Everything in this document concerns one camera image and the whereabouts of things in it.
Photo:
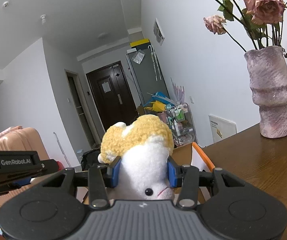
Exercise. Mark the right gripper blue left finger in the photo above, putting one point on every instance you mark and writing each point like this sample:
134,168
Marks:
113,172

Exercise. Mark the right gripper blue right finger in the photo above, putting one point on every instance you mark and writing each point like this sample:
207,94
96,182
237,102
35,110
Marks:
174,173

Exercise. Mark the white yellow plush toy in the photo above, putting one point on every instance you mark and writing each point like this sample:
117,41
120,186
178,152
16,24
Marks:
144,147

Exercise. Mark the red cardboard box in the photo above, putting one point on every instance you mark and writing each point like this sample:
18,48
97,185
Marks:
193,155

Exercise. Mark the pink ribbed suitcase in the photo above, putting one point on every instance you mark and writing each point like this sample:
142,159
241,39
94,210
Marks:
22,139

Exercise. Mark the metal storage cart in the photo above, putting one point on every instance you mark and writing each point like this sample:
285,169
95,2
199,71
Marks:
180,121

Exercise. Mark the dark entrance door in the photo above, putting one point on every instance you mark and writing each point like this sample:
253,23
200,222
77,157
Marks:
112,95

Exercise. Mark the grey refrigerator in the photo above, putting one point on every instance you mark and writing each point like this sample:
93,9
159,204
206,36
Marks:
146,72

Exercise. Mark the purple textured vase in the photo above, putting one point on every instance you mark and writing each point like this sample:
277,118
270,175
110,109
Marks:
267,70

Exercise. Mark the dried pink roses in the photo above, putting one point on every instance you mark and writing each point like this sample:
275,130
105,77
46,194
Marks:
263,20

